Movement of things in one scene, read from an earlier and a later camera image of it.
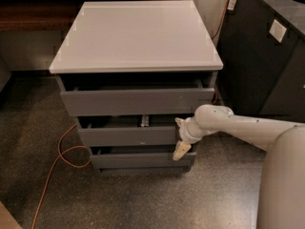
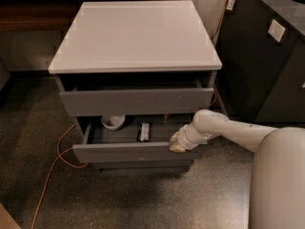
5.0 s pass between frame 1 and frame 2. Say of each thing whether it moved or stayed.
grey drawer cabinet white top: stayed
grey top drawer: stayed
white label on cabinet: stayed
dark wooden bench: stayed
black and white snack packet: moved
